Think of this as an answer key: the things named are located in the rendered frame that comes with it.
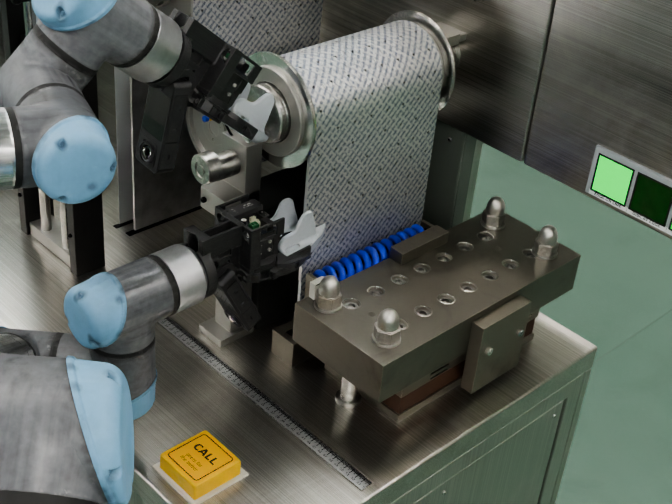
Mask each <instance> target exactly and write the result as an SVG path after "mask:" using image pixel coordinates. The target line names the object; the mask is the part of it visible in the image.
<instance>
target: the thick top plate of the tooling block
mask: <svg viewBox="0 0 672 504"><path fill-rule="evenodd" d="M482 216H483V213H481V214H479V215H477V216H475V217H473V218H470V219H468V220H466V221H464V222H462V223H460V224H458V225H456V226H454V227H452V228H450V229H448V230H447V231H448V232H449V236H448V242H447V243H445V244H443V245H441V246H439V247H437V248H435V249H433V250H431V251H429V252H427V253H425V254H423V255H421V256H419V257H417V258H415V259H413V260H411V261H409V262H407V263H405V264H402V265H401V264H399V263H397V262H396V261H394V260H393V259H391V258H387V259H385V260H383V261H381V262H379V263H377V264H375V265H373V266H371V267H369V268H367V269H365V270H362V271H360V272H358V273H356V274H354V275H352V276H350V277H348V278H346V279H344V280H342V281H340V282H339V283H340V292H341V294H342V299H341V302H342V309H341V310H340V311H339V312H337V313H334V314H324V313H321V312H319V311H317V310H316V309H315V308H314V301H315V300H313V299H312V298H310V297H309V296H308V297H306V298H304V299H302V300H300V301H298V302H296V303H295V312H294V325H293V340H294V341H295V342H297V343H298V344H299V345H301V346H302V347H303V348H305V349H306V350H307V351H309V352H310V353H311V354H313V355H314V356H315V357H317V358H318V359H319V360H321V361H322V362H323V363H325V364H326V365H327V366H329V367H330V368H331V369H333V370H334V371H335V372H337V373H338V374H339V375H341V376H342V377H343V378H345V379H346V380H347V381H349V382H350V383H351V384H353V385H354V386H355V387H357V388H358V389H359V390H361V391H362V392H363V393H365V394H366V395H367V396H369V397H370V398H371V399H373V400H374V401H375V402H377V403H378V404H379V403H381V402H382V401H384V400H386V399H387V398H389V397H391V396H392V395H394V394H396V393H398V392H399V391H401V390H403V389H404V388H406V387H408V386H409V385H411V384H413V383H414V382H416V381H418V380H420V379H421V378H423V377H425V376H426V375H428V374H430V373H431V372H433V371H435V370H436V369H438V368H440V367H441V366H443V365H445V364H447V363H448V362H450V361H452V360H453V359H455V358H457V357H458V356H460V355H462V354H463V353H465V352H467V349H468V344H469V338H470V333H471V328H472V323H473V322H474V321H475V320H477V319H479V318H481V317H482V316H484V315H486V314H488V313H489V312H491V311H493V310H495V309H496V308H498V307H500V306H502V305H503V304H505V303H507V302H509V301H510V300H512V299H514V298H516V297H517V296H519V295H522V296H524V297H525V298H527V299H529V300H530V301H532V303H531V308H530V312H529V314H531V313H533V312H534V311H536V310H538V309H539V308H541V307H543V306H544V305H546V304H548V303H550V302H551V301H553V300H555V299H556V298H558V297H560V296H561V295H563V294H565V293H566V292H568V291H570V290H571V289H573V285H574V281H575V277H576V273H577V269H578V265H579V261H580V257H581V255H580V254H579V253H577V252H575V251H573V250H571V249H570V248H568V247H566V246H564V245H562V244H561V243H559V242H558V243H559V246H558V250H557V252H558V255H557V257H556V258H555V259H553V260H542V259H539V258H537V257H535V256H534V255H533V254H532V247H533V246H534V242H535V238H537V237H538V235H539V231H537V230H535V229H533V228H532V227H530V226H528V225H526V224H524V223H523V222H521V221H519V220H517V219H515V218H514V217H512V216H510V215H508V214H506V219H505V223H506V225H505V228H504V229H502V230H489V229H486V228H484V227H483V226H482V225H481V223H480V221H481V218H482ZM387 308H391V309H394V310H395V311H396V312H397V313H398V315H399V320H400V321H399V325H400V328H401V334H400V337H401V342H400V344H399V345H398V346H397V347H395V348H389V349H388V348H381V347H379V346H377V345H375V344H374V343H373V342H372V339H371V337H372V333H373V331H374V324H375V322H377V321H378V316H379V314H380V313H381V312H382V311H383V310H384V309H387Z"/></svg>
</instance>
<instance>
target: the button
mask: <svg viewBox="0 0 672 504"><path fill-rule="evenodd" d="M160 467H161V469H162V470H163V471H164V472H165V473H166V474H167V475H168V476H169V477H170V478H171V479H173V480H174V481H175V482H176V483H177V484H178V485H179V486H180V487H181V488H182V489H183V490H184V491H185V492H186V493H187V494H188V495H189V496H190V497H191V498H192V499H194V500H197V499H198V498H200V497H202V496H203V495H205V494H207V493H208V492H210V491H212V490H214V489H215V488H217V487H219V486H220V485H222V484H224V483H226V482H227V481H229V480H231V479H232V478H234V477H236V476H238V475H239V474H240V469H241V461H240V460H239V459H238V458H237V457H236V456H235V455H234V454H233V453H232V452H230V451H229V450H228V449H227V448H226V447H225V446H224V445H222V444H221V443H220V442H219V441H218V440H217V439H216V438H215V437H213V436H212V435H211V434H210V433H209V432H208V431H206V430H204V431H202V432H200V433H199V434H197V435H195V436H193V437H191V438H189V439H188V440H186V441H184V442H182V443H180V444H178V445H176V446H175V447H173V448H171V449H169V450H167V451H165V452H163V453H162V454H161V455H160Z"/></svg>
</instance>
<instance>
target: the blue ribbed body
mask: <svg viewBox="0 0 672 504"><path fill-rule="evenodd" d="M425 230H427V228H423V227H422V226H421V225H419V224H414V225H412V226H411V228H410V227H408V228H405V229H404V230H403V231H399V232H397V233H396V234H395V235H390V236H389V237H388V239H387V238H384V239H382V240H381V241H380V242H375V243H373V245H372V246H366V247H365V248H364V250H362V249H360V250H358V251H357V252H356V254H354V253H351V254H349V255H348V257H347V258H346V257H343V258H341V259H340V260H339V262H338V261H334V262H332V263H331V265H330V266H329V265H325V266H323V268H322V270H321V269H317V270H315V271H314V273H313V275H314V276H315V277H317V278H319V277H321V276H324V277H325V276H327V275H333V276H335V277H336V278H337V279H338V281H339V282H340V281H342V280H344V279H346V278H348V277H350V276H352V275H354V274H356V273H358V272H360V271H362V270H365V269H367V268H369V267H371V266H373V265H375V264H377V263H379V262H381V261H383V260H385V259H387V258H389V254H390V247H391V246H393V245H395V244H397V243H399V242H401V241H404V240H406V239H408V238H410V237H412V236H414V235H416V234H418V233H421V232H423V231H425Z"/></svg>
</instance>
